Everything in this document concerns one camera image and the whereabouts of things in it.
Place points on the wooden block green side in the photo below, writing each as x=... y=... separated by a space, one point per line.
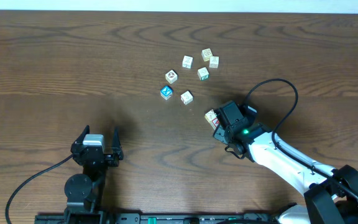
x=203 y=73

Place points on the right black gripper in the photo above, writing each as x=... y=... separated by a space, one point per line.
x=219 y=133

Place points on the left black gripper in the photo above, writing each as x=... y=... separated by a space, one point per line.
x=117 y=153

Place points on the blue letter block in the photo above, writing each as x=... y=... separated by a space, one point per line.
x=166 y=92

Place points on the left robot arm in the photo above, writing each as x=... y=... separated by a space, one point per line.
x=84 y=191

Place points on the wooden block beside top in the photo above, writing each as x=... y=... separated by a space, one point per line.
x=214 y=62

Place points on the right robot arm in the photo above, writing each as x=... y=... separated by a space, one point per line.
x=330 y=194

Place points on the wooden block brown circle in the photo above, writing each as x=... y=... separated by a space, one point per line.
x=171 y=76

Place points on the wooden block red side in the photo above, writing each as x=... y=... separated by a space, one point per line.
x=186 y=97

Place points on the red letter block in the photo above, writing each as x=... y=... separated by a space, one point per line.
x=214 y=123

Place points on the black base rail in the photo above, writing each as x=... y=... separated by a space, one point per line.
x=135 y=218

